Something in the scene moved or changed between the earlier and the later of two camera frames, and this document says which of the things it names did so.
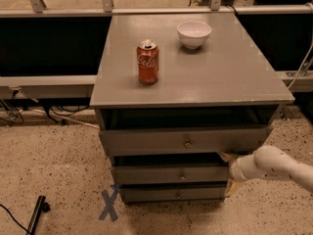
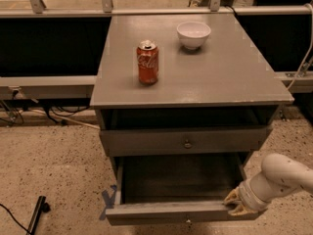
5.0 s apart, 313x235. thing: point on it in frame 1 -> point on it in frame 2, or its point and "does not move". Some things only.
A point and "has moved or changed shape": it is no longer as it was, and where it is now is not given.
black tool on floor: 41,207 does not move
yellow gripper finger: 232,186 -> 242,211
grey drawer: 169,173 has moved or changed shape
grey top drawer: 191,140 does not move
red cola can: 148,62 does not move
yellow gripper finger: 228,157 -> 233,196
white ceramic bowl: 193,34 does not move
